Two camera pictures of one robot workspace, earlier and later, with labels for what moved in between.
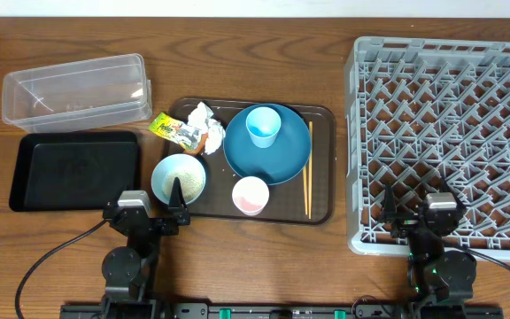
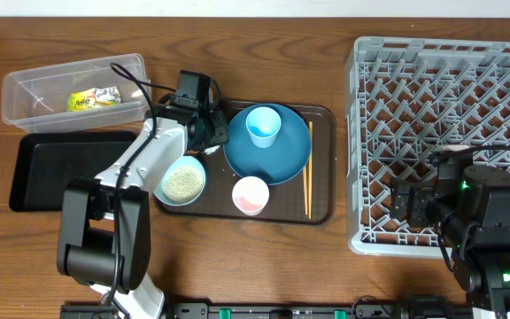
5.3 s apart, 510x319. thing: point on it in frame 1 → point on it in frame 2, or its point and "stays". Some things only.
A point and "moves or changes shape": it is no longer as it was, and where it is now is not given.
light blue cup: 263,124 stays
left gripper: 180,215 → 222,137
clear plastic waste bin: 77,94 stays
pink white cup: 251,195 stays
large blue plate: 276,164 stays
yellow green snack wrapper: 186,135 moves or changes shape
